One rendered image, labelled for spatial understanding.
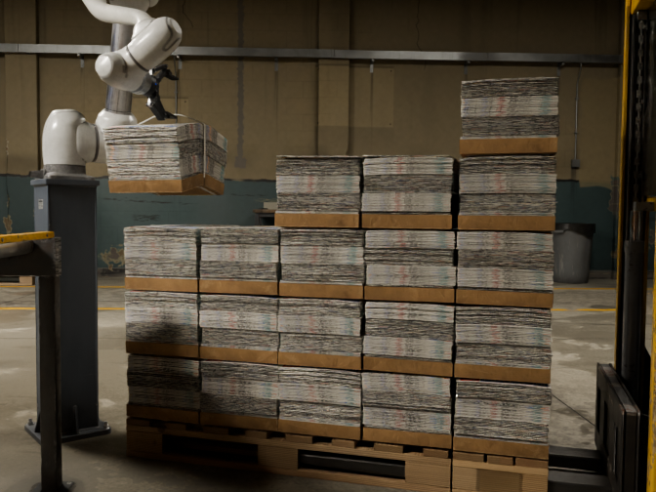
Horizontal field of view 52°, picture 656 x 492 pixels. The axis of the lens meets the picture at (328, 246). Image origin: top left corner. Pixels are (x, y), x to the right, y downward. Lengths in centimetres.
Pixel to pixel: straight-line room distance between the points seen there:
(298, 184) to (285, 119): 682
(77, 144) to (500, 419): 183
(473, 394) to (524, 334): 24
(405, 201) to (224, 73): 719
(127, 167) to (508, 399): 148
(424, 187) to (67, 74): 783
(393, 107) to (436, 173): 704
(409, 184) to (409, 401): 69
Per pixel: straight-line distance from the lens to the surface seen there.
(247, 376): 235
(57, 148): 279
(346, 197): 218
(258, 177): 898
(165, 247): 242
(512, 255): 211
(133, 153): 243
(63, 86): 959
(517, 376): 216
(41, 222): 282
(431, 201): 212
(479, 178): 211
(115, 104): 284
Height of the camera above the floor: 89
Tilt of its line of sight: 3 degrees down
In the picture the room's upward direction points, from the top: 1 degrees clockwise
